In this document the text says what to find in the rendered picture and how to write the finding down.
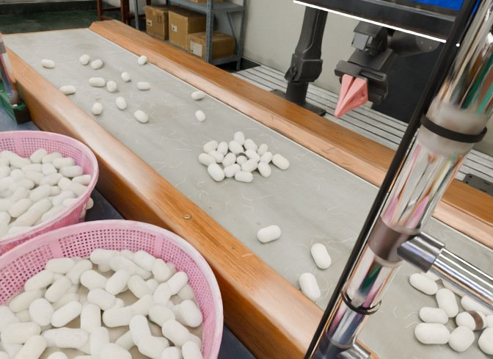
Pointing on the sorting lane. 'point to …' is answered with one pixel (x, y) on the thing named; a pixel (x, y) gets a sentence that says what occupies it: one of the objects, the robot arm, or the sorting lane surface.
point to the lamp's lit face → (372, 22)
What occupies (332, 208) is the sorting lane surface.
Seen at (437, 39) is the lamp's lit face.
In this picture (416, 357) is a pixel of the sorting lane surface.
